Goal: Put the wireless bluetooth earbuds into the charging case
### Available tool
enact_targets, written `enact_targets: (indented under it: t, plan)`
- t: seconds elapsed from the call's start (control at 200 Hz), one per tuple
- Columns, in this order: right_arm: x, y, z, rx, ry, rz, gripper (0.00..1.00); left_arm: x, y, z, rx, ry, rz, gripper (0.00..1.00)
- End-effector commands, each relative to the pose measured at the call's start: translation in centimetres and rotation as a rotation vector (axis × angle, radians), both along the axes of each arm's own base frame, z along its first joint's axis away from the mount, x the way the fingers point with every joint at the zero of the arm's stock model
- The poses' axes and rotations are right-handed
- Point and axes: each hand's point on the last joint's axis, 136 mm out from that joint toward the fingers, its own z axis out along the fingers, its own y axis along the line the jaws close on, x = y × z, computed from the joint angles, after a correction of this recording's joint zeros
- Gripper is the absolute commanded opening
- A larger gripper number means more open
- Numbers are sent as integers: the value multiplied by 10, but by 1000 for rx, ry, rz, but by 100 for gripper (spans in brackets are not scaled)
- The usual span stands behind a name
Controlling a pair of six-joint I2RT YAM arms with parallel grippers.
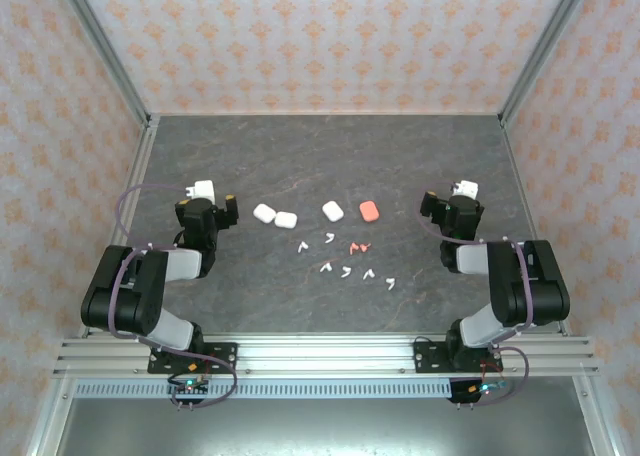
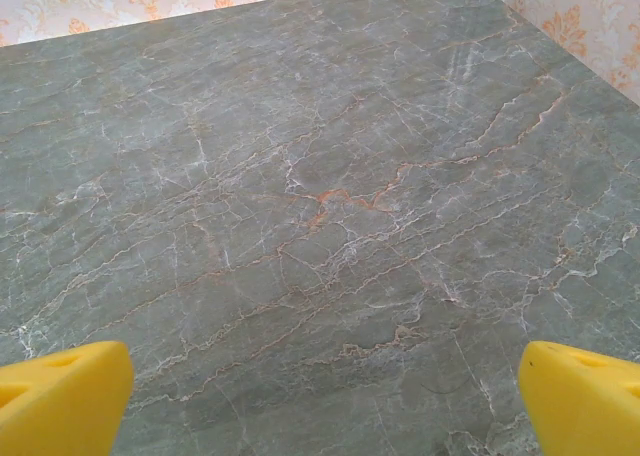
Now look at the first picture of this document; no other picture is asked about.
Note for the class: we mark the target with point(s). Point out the white earbud charging case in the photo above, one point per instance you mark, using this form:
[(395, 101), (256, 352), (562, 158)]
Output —
[(265, 213), (286, 220), (332, 211)]

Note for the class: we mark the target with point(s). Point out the coral earbud charging case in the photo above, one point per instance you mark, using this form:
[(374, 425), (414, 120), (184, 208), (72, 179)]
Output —
[(369, 211)]

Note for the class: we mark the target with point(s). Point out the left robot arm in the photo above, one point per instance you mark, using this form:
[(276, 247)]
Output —
[(125, 301)]

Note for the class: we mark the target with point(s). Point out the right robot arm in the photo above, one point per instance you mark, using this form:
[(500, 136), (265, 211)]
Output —
[(530, 286)]

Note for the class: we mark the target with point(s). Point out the small circuit board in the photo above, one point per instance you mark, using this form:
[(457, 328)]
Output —
[(487, 388), (190, 387)]

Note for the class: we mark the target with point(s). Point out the grey metal base panel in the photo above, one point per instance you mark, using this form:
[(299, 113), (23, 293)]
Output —
[(320, 426)]

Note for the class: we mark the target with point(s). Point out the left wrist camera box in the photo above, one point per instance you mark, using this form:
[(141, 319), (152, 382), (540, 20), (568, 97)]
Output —
[(202, 190)]

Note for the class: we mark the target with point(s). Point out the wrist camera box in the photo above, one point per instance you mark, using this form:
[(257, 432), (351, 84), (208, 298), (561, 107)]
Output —
[(202, 190), (466, 189)]

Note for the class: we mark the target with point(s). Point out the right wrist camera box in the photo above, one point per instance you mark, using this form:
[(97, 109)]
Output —
[(466, 189)]

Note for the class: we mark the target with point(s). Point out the aluminium table side rail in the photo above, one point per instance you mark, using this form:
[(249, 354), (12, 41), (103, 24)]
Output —
[(520, 176), (135, 176)]

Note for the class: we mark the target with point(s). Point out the aluminium frame post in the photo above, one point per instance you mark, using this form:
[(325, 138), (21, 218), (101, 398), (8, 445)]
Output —
[(545, 51), (105, 51)]

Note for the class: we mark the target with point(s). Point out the wide aluminium base rail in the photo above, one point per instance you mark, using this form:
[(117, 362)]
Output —
[(325, 358)]

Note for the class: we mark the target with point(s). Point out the aluminium lower frame rail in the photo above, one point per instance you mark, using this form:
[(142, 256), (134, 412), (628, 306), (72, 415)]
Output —
[(597, 416), (47, 426)]

